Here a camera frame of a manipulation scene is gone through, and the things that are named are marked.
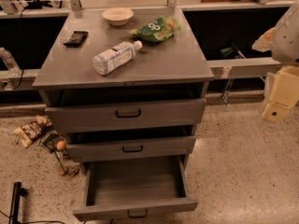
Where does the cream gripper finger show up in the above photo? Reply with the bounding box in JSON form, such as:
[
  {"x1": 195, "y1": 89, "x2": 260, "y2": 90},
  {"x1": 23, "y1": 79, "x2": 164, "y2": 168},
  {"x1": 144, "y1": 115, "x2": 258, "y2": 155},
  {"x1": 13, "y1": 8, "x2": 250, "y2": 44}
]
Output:
[{"x1": 262, "y1": 66, "x2": 299, "y2": 123}]

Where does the clear blue-label plastic bottle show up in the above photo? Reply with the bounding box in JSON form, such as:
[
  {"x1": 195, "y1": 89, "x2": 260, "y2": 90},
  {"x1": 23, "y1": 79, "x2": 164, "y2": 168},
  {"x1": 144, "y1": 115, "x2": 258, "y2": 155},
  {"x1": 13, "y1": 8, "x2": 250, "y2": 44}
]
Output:
[{"x1": 93, "y1": 40, "x2": 143, "y2": 76}]

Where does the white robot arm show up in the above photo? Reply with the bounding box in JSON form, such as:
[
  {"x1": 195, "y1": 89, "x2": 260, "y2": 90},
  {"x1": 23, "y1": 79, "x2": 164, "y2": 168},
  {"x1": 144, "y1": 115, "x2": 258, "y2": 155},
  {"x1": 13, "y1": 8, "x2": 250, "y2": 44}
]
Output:
[{"x1": 262, "y1": 1, "x2": 299, "y2": 123}]

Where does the grey top drawer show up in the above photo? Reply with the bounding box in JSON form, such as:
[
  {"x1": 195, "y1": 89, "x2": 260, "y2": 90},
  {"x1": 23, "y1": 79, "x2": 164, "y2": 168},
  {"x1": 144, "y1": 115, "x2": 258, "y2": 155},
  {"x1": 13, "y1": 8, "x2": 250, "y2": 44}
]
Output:
[{"x1": 46, "y1": 98, "x2": 206, "y2": 133}]

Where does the grey drawer cabinet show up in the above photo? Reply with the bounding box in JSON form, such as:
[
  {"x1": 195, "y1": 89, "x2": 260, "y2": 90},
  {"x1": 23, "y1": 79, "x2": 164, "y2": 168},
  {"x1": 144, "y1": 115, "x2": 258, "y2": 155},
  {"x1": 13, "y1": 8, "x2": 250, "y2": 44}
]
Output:
[{"x1": 32, "y1": 7, "x2": 216, "y2": 161}]

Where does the grey open bottom drawer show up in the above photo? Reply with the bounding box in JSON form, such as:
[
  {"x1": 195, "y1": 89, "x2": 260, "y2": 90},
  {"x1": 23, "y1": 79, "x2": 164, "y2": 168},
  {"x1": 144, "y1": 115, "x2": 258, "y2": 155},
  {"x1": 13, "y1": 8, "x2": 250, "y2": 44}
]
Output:
[{"x1": 74, "y1": 156, "x2": 198, "y2": 221}]

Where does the grey middle drawer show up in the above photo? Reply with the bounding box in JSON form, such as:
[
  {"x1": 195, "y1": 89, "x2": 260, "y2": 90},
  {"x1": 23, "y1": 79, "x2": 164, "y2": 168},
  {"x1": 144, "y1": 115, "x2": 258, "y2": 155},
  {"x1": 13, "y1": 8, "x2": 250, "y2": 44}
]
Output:
[{"x1": 67, "y1": 135, "x2": 195, "y2": 162}]

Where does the clear bottle on floor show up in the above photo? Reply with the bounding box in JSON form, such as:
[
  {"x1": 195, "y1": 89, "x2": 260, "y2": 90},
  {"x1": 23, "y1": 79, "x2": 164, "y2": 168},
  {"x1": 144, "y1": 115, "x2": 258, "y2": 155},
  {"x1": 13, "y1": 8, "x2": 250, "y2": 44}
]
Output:
[{"x1": 50, "y1": 151, "x2": 66, "y2": 175}]

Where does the green chip bag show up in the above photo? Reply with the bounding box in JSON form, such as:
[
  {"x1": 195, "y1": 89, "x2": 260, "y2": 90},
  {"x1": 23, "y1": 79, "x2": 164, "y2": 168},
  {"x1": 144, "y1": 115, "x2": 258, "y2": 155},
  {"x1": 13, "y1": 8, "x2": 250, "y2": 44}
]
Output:
[{"x1": 131, "y1": 16, "x2": 180, "y2": 43}]

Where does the white paper bowl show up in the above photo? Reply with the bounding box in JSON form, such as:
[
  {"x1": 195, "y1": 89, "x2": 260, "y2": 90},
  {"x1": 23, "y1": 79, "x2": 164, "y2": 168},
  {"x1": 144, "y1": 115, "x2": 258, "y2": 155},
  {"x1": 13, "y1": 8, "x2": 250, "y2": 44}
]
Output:
[{"x1": 102, "y1": 7, "x2": 134, "y2": 26}]

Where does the crumpled wrapper on floor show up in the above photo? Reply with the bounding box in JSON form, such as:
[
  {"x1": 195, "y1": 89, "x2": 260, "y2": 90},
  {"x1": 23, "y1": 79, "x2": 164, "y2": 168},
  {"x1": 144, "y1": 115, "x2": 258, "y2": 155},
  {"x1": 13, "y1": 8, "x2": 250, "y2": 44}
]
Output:
[{"x1": 66, "y1": 163, "x2": 79, "y2": 177}]

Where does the small orange ball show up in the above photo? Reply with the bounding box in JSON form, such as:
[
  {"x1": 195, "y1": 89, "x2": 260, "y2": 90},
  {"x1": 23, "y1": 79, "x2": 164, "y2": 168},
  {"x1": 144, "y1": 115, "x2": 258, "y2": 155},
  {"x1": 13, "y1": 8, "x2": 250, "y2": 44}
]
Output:
[{"x1": 56, "y1": 141, "x2": 66, "y2": 150}]

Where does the dark green snack bag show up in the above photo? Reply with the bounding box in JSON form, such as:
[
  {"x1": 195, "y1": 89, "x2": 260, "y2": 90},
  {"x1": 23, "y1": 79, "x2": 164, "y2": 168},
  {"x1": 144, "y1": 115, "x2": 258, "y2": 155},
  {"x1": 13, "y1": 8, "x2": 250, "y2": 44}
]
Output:
[{"x1": 41, "y1": 130, "x2": 66, "y2": 153}]

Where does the brown white snack bag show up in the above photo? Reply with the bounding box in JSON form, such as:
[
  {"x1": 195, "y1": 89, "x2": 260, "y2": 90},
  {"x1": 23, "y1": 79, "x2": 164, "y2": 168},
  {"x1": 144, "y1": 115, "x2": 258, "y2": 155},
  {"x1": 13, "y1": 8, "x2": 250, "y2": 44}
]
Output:
[{"x1": 13, "y1": 115, "x2": 51, "y2": 148}]

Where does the clear bottle at left rail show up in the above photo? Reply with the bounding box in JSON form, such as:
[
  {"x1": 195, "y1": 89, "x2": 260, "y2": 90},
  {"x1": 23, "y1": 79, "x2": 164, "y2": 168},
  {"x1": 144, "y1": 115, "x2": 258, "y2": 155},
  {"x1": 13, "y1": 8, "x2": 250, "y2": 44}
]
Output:
[{"x1": 0, "y1": 48, "x2": 21, "y2": 77}]

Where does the black stand with cable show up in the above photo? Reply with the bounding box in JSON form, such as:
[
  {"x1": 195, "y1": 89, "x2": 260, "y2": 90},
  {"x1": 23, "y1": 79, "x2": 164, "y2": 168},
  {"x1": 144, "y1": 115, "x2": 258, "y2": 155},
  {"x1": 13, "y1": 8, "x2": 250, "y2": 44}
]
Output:
[{"x1": 0, "y1": 181, "x2": 66, "y2": 224}]

